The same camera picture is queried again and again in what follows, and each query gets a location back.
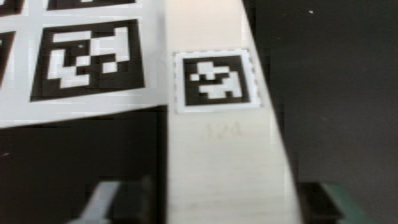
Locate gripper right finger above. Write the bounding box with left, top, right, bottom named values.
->
left=298, top=182, right=371, bottom=224

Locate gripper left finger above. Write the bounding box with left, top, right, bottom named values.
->
left=67, top=176, right=163, bottom=224

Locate marker tag sheet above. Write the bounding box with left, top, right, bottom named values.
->
left=0, top=0, right=166, bottom=129

